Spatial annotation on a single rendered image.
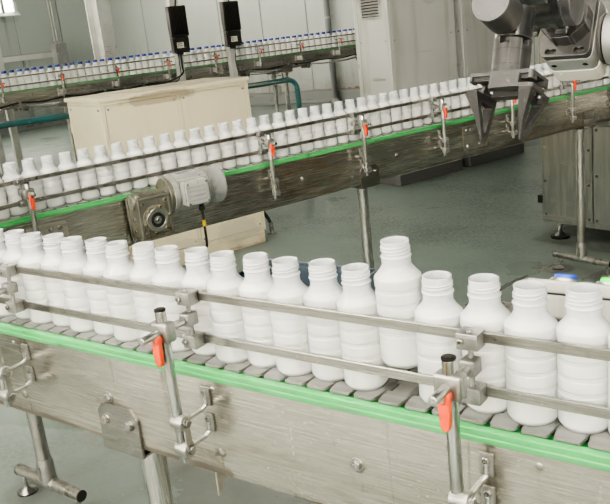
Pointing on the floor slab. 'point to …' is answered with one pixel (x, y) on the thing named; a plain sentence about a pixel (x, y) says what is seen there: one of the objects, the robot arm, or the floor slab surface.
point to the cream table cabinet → (229, 99)
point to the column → (101, 30)
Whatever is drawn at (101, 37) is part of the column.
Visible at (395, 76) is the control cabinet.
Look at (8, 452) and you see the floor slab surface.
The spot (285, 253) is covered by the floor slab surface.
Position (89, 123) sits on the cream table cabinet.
